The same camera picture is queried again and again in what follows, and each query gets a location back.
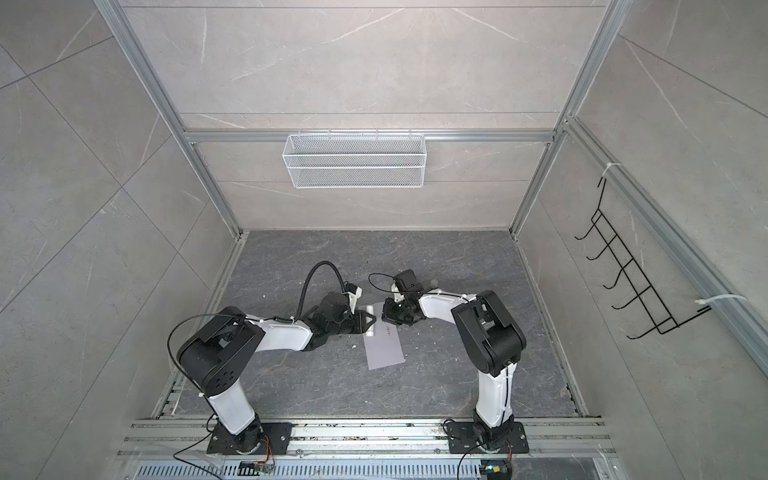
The grey purple envelope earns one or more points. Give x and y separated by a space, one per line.
382 343

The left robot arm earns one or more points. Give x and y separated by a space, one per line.
214 357

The aluminium rail frame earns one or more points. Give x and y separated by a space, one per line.
571 437

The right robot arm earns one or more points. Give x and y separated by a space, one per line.
492 340

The white vented cable duct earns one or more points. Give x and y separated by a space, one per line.
317 469

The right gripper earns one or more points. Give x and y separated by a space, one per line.
389 316

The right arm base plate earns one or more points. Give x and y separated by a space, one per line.
476 437

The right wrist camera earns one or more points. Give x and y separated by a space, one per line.
406 285

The black wire hook rack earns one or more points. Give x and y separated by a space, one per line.
631 273

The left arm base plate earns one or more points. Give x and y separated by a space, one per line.
254 440

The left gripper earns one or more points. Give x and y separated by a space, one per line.
363 320

